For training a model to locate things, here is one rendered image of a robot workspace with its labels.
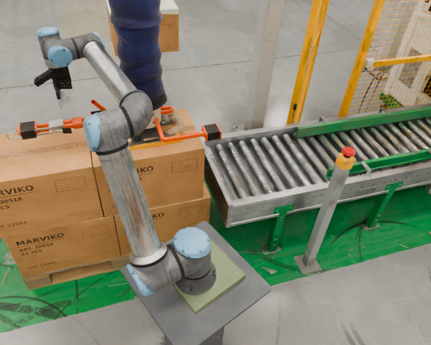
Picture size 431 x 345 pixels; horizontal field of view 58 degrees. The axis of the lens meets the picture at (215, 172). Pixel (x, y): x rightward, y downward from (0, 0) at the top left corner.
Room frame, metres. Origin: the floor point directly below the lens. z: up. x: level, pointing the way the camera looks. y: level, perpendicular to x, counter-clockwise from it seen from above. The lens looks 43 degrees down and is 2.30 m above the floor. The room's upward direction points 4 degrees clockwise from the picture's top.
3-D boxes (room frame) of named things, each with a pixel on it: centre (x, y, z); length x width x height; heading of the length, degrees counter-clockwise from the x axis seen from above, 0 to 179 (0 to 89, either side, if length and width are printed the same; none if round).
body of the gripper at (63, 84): (1.63, 0.77, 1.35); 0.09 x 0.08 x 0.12; 112
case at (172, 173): (1.75, 0.42, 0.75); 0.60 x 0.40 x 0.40; 111
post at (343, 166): (1.62, -0.70, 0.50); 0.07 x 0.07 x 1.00; 20
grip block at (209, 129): (1.64, 0.04, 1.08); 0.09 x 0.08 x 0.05; 21
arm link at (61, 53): (1.53, 0.70, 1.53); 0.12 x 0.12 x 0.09; 35
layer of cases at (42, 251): (1.94, 0.75, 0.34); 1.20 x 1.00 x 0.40; 110
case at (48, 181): (1.53, 0.98, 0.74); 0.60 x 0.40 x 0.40; 111
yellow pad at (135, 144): (1.69, 0.37, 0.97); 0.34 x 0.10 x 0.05; 111
